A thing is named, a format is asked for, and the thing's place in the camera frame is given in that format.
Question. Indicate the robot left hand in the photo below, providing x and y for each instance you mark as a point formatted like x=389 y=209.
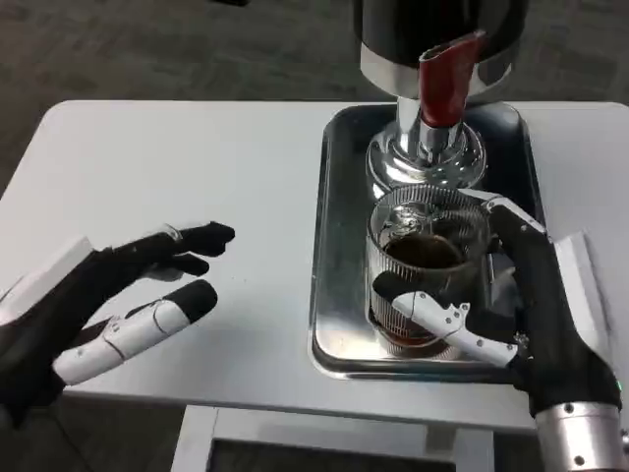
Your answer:
x=59 y=305

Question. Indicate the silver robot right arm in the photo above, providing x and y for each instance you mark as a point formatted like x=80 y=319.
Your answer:
x=580 y=437

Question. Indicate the white table frame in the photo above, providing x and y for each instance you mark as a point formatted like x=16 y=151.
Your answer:
x=196 y=442

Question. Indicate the red tap lever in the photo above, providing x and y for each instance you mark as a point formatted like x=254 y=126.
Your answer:
x=442 y=83

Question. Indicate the black and steel drink dispenser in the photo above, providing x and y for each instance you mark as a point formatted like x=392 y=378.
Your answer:
x=403 y=29

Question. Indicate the steel drip tray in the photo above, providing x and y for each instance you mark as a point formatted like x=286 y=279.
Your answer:
x=339 y=221

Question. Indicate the clear ribbed glass cup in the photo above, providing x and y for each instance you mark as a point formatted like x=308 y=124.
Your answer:
x=388 y=255

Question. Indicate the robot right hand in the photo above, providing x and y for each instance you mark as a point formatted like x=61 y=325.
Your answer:
x=555 y=334

